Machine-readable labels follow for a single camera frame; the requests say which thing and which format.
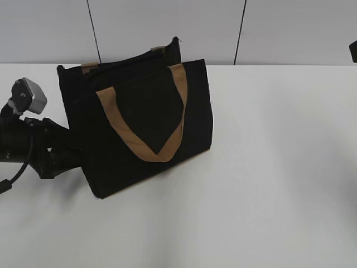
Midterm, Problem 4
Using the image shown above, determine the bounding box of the black bag with tan handles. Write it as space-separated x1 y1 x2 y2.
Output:
57 37 213 199

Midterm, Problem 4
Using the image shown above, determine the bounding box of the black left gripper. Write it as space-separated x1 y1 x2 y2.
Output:
1 103 81 179

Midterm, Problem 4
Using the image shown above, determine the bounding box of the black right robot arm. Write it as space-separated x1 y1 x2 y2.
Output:
349 41 357 63

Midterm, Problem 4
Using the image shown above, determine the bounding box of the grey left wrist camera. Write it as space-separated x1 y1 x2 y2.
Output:
10 77 47 114

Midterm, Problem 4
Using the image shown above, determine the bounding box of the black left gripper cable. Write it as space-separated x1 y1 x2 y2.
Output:
0 122 36 194

